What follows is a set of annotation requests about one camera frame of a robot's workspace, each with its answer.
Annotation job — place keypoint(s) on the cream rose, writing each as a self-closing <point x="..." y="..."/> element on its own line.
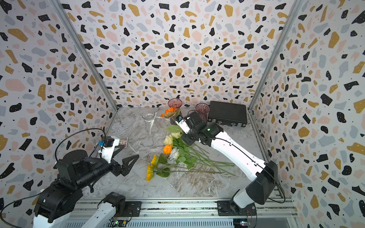
<point x="180" y="144"/>
<point x="168" y="140"/>

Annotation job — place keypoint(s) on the yellow sunflower small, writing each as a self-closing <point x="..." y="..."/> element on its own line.
<point x="163" y="161"/>

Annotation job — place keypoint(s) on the black case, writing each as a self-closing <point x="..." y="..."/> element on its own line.
<point x="228" y="114"/>

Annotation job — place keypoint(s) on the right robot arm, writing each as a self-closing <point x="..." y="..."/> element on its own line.
<point x="263" y="175"/>

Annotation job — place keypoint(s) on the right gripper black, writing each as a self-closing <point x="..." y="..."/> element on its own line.
<point x="184" y="137"/>

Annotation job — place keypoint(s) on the clear glass vase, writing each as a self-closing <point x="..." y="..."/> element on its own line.
<point x="149" y="119"/>

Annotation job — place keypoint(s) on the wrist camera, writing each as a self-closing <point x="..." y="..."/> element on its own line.
<point x="107" y="149"/>
<point x="181" y="122"/>

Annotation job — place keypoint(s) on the small picture card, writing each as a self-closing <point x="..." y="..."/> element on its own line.
<point x="123" y="141"/>

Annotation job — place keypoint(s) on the orange rose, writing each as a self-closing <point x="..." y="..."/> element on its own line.
<point x="167" y="150"/>

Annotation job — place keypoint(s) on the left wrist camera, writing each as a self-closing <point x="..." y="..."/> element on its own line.
<point x="107" y="149"/>

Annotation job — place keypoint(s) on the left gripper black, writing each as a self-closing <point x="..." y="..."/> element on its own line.
<point x="125" y="168"/>

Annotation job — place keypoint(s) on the purple ribbed glass vase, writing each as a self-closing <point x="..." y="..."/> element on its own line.
<point x="203" y="110"/>

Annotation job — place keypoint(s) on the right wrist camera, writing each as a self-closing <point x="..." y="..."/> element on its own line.
<point x="181" y="122"/>

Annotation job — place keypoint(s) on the pink glass vase with ribbon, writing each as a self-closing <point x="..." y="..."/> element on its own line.
<point x="176" y="104"/>

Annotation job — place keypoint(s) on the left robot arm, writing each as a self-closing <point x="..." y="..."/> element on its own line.
<point x="76" y="172"/>

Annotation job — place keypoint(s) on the yellow sunflower large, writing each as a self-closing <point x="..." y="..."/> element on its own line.
<point x="166" y="171"/>

